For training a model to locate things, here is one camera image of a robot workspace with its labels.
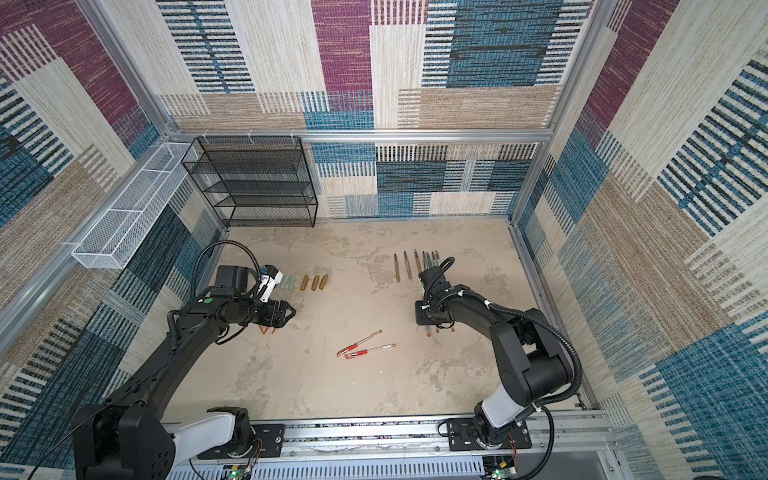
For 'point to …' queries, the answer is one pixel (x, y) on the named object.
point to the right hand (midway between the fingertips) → (426, 319)
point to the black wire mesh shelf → (255, 181)
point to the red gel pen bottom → (365, 351)
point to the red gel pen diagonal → (356, 345)
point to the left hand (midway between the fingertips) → (281, 304)
